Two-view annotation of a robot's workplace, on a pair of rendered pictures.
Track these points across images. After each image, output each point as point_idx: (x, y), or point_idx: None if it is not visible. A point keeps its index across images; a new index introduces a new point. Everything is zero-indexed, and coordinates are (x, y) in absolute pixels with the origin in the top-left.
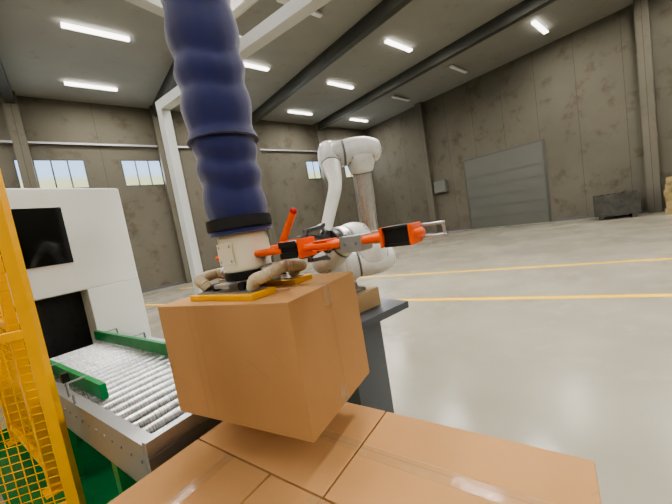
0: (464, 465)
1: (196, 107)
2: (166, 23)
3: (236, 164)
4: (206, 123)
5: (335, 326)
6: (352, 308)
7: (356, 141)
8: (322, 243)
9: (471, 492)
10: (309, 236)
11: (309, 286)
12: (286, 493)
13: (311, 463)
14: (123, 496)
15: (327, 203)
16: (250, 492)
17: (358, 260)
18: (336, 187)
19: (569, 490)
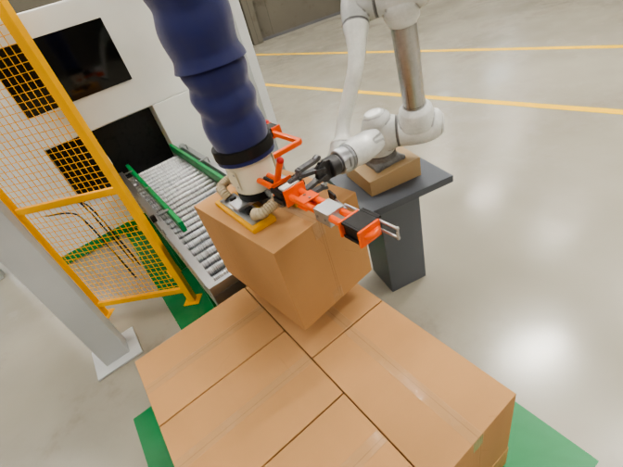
0: (414, 365)
1: (170, 45)
2: None
3: (223, 102)
4: (184, 63)
5: (328, 250)
6: None
7: None
8: (302, 204)
9: (407, 386)
10: (300, 178)
11: (303, 220)
12: (291, 347)
13: (311, 331)
14: (200, 320)
15: (344, 91)
16: (270, 340)
17: (395, 132)
18: (355, 69)
19: (476, 408)
